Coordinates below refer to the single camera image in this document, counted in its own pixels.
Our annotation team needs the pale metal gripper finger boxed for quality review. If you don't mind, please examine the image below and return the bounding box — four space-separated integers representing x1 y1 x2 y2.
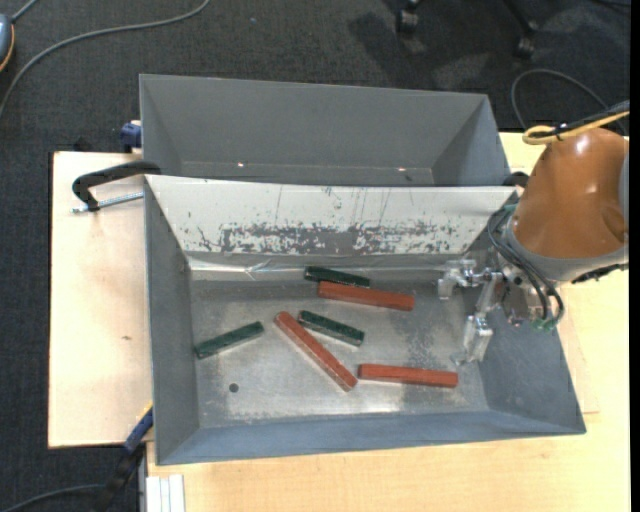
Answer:
449 311 495 365
437 258 494 302

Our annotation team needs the red-brown flat block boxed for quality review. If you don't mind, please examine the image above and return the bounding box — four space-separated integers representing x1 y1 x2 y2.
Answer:
356 363 460 390
317 280 417 313
273 310 359 393

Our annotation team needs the dark green flat block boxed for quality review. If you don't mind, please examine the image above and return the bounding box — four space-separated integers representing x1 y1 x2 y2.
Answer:
193 320 266 360
303 265 373 290
297 309 366 348

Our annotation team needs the grey metal bin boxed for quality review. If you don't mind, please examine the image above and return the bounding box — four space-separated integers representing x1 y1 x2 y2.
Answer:
138 73 588 467

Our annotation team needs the pale wood flat board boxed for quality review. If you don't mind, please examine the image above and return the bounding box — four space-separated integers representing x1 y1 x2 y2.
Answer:
47 150 155 450

